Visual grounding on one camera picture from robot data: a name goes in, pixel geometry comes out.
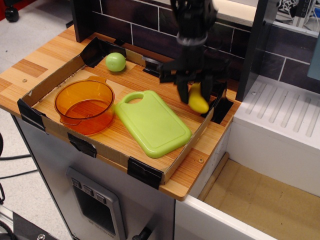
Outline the orange transparent plastic pot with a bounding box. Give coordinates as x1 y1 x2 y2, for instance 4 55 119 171
54 76 115 136

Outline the black caster wheel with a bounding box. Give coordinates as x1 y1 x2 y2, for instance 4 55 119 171
4 5 19 23

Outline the white toy sink unit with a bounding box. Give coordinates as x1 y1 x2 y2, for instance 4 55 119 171
174 76 320 240

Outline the black floor cable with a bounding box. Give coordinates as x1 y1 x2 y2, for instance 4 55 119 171
0 153 38 180

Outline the green toy apple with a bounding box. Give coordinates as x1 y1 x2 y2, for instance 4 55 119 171
105 52 126 72

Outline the dark vertical post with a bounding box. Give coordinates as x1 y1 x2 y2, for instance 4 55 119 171
235 0 279 102

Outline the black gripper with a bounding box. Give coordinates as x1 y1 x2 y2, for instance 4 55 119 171
158 45 231 104

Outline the cardboard fence with black tape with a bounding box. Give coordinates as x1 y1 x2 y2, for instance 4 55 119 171
17 38 238 196

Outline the grey toy oven front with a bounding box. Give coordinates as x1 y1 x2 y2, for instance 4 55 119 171
14 117 175 240

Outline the yellow toy banana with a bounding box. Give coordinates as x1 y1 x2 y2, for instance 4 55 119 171
188 82 209 114

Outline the green plastic cutting board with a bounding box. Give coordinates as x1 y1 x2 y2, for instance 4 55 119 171
115 90 192 159

